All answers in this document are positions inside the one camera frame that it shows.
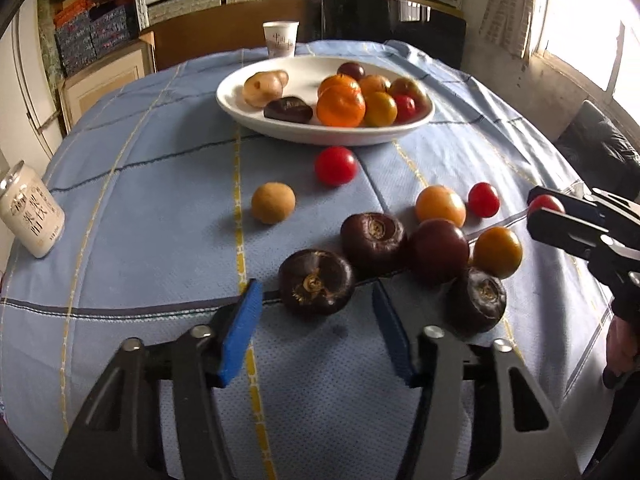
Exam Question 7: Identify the white plate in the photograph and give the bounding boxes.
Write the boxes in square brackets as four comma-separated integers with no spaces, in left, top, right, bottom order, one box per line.
[216,55,436,147]

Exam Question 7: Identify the bright window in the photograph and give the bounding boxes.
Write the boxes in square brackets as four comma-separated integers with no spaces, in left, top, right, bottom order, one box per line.
[530,0,640,116]

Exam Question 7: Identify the white trim strip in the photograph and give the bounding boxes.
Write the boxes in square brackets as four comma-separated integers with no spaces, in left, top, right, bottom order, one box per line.
[12,10,58,148]

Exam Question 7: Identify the light wooden picture frame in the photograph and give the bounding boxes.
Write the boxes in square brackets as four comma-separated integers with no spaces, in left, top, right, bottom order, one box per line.
[57,40,156,133]

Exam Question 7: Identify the white beverage can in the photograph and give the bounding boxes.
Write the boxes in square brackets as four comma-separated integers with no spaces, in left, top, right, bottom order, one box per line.
[0,160,66,259]

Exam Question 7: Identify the pale orange round fruit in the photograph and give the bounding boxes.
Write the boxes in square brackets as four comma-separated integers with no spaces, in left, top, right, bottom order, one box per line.
[415,184,467,228]

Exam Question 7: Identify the blue checked tablecloth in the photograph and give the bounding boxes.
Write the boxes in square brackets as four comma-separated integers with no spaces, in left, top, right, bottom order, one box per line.
[0,40,616,480]

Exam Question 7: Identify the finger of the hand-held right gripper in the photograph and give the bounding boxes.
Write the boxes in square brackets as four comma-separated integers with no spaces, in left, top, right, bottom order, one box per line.
[526,208,622,262]
[527,185,608,216]

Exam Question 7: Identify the dark mangosteen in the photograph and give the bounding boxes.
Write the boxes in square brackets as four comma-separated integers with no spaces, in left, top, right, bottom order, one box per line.
[278,249,357,317]
[340,212,408,273]
[446,266,507,333]

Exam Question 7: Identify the green marbled board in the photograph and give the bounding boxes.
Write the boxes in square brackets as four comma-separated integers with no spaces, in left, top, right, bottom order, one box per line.
[37,0,66,81]

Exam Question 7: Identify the black jacket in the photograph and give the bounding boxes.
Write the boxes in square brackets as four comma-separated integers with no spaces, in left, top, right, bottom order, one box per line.
[555,100,640,191]

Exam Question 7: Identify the yellow orange tomato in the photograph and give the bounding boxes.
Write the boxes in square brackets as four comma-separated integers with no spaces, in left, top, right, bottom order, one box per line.
[472,226,524,280]
[363,91,398,128]

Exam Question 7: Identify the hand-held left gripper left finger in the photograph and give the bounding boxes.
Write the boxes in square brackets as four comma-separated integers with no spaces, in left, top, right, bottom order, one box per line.
[52,278,264,480]

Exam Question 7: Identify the beige woven curtain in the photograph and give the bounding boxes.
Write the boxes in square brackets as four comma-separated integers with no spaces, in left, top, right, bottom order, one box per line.
[477,0,538,61]

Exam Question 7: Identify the large orange mandarin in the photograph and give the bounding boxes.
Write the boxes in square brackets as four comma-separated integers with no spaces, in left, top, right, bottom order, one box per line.
[316,85,367,128]

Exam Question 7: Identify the brown board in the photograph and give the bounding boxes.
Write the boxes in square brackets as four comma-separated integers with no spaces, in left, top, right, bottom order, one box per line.
[140,0,326,73]

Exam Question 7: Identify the red cherry tomato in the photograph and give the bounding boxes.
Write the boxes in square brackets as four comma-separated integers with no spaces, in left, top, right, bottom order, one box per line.
[527,194,566,216]
[467,182,501,218]
[314,146,359,187]
[394,95,417,123]

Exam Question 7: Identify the blue patterned storage box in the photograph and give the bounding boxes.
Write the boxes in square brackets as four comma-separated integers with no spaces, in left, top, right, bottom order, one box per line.
[54,12,98,78]
[90,2,132,56]

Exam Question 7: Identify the small tan round fruit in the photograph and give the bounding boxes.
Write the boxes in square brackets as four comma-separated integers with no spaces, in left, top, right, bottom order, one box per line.
[250,182,296,225]

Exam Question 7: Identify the orange red flat boxes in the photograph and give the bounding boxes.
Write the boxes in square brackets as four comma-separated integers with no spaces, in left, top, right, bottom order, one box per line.
[52,0,131,28]

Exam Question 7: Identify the white paper cup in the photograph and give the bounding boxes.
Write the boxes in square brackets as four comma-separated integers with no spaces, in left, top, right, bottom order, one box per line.
[262,21,300,59]

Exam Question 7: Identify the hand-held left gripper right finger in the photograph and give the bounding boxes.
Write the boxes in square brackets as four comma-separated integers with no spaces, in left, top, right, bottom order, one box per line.
[371,284,581,480]

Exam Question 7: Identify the yellow brown passion fruit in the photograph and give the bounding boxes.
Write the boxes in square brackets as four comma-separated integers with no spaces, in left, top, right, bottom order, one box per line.
[389,77,430,111]

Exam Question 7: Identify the person's right hand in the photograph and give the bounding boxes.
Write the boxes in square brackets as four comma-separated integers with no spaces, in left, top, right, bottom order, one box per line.
[602,316,640,391]

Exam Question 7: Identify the large black panel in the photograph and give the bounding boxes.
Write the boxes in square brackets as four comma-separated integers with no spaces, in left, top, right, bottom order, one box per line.
[320,0,468,68]

